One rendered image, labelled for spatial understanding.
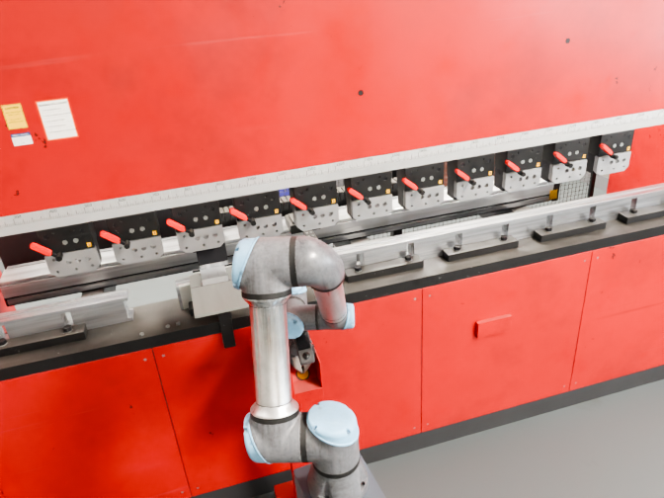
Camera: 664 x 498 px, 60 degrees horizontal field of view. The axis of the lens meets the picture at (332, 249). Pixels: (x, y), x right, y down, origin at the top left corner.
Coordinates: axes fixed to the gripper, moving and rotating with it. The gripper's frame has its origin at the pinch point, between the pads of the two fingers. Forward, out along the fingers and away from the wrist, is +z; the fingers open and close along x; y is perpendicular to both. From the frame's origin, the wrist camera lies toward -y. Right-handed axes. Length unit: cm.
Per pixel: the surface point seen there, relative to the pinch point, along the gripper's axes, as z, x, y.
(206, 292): -25.3, 26.0, 19.1
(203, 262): -27, 25, 34
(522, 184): -36, -95, 34
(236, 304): -26.2, 17.3, 8.5
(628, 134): -48, -141, 36
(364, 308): -4.7, -27.5, 19.1
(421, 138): -60, -54, 35
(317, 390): 2.9, -3.0, -6.8
